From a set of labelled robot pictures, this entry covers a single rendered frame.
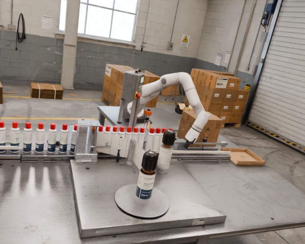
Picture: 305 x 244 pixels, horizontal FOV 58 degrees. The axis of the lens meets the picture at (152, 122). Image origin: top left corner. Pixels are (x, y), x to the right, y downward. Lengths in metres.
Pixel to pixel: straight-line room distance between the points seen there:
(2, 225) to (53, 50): 6.12
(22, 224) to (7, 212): 0.12
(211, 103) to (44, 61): 4.11
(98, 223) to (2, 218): 0.45
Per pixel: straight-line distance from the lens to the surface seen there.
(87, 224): 1.40
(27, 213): 1.55
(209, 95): 5.84
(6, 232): 1.46
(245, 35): 7.59
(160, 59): 8.33
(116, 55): 7.74
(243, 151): 2.83
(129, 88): 1.95
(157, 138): 2.11
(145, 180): 1.48
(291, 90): 6.44
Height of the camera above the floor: 1.78
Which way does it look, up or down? 18 degrees down
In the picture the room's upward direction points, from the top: 11 degrees clockwise
